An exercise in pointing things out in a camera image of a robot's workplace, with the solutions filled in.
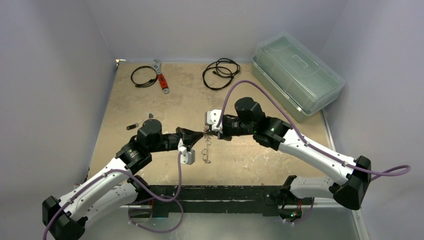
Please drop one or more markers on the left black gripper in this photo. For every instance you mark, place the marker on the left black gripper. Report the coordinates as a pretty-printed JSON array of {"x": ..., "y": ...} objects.
[{"x": 189, "y": 137}]

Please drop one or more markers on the large metal keyring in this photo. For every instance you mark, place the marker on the large metal keyring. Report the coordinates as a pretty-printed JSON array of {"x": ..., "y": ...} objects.
[{"x": 206, "y": 151}]

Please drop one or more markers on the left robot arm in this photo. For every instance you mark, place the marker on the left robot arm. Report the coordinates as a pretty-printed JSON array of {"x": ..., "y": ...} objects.
[{"x": 116, "y": 184}]

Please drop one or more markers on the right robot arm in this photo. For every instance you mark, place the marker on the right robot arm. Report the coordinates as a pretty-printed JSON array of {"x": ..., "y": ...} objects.
[{"x": 346, "y": 178}]

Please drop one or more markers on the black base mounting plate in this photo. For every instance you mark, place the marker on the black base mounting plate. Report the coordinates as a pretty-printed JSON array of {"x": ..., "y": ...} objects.
[{"x": 267, "y": 200}]

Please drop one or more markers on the clear plastic storage box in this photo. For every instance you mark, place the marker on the clear plastic storage box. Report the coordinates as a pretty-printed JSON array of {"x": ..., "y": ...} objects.
[{"x": 298, "y": 79}]

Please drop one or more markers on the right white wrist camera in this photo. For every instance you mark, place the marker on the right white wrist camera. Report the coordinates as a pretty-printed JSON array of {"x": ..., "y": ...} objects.
[{"x": 212, "y": 118}]

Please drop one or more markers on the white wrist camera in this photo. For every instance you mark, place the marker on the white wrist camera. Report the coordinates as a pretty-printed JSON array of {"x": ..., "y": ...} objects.
[
  {"x": 212, "y": 118},
  {"x": 187, "y": 155}
]

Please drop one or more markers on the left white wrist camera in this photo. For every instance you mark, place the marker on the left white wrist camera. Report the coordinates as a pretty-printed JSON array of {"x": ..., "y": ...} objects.
[{"x": 187, "y": 155}]

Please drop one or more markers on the red handled adjustable wrench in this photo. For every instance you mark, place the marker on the red handled adjustable wrench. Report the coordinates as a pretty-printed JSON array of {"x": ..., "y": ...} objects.
[{"x": 162, "y": 81}]

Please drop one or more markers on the aluminium frame rail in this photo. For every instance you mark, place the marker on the aluminium frame rail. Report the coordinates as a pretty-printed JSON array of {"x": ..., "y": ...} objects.
[{"x": 322, "y": 219}]

